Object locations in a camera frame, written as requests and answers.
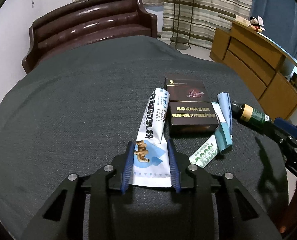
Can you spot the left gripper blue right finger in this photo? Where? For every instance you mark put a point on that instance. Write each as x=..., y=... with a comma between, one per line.
x=221, y=207

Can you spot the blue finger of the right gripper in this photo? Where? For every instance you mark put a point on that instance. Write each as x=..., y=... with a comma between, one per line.
x=286, y=126
x=272, y=131

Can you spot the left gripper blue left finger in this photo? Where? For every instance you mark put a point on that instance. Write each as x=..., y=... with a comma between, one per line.
x=62, y=215

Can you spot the green glass bottle yellow label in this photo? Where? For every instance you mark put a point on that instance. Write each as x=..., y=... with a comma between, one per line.
x=248, y=114

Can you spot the light blue toothpaste box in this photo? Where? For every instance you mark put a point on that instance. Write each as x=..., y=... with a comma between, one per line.
x=224, y=115

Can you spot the white green small tube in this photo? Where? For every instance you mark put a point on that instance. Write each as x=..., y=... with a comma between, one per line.
x=205, y=153

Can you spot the dark cigarette carton box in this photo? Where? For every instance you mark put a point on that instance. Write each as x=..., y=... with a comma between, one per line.
x=190, y=110

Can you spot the white blue milk powder sachet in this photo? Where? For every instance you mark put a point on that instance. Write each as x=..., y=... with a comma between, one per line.
x=151, y=167

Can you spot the white blue toothpaste tube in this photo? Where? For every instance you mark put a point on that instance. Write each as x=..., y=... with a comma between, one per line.
x=219, y=114

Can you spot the wooden sideboard cabinet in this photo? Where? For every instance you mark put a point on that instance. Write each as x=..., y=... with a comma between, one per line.
x=266, y=68

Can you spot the dark grey tablecloth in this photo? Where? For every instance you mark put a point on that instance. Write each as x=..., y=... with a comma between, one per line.
x=77, y=110

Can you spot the blue curtain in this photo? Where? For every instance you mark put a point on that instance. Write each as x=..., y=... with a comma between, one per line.
x=280, y=21

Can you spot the Mickey Mouse plush toy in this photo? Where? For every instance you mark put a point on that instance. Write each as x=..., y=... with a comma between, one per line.
x=256, y=23

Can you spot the small cardboard box on sideboard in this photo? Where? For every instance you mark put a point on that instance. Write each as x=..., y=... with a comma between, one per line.
x=242, y=20

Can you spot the striped beige curtain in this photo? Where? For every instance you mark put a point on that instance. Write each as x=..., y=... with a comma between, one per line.
x=197, y=20

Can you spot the dark brown leather sofa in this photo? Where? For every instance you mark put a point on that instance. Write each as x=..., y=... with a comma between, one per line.
x=85, y=22

